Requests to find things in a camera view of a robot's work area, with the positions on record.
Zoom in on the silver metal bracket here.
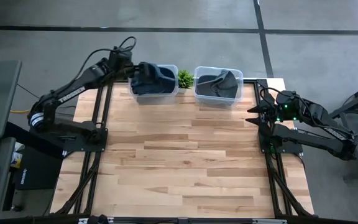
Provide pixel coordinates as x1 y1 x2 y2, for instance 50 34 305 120
78 217 114 224
252 218 288 224

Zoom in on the black metal table frame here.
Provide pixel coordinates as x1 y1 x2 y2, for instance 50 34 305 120
50 77 316 218

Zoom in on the white yellow package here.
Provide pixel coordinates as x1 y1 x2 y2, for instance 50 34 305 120
10 141 24 169

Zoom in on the small green potted plant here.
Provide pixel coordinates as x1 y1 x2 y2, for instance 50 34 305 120
177 68 195 94

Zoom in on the clear plastic storage bin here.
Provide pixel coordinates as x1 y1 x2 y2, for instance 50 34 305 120
193 65 244 108
128 64 179 105

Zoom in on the black box white logo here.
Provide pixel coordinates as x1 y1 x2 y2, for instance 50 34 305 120
13 146 64 191

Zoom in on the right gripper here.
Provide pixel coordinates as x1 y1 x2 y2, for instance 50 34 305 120
246 91 278 134

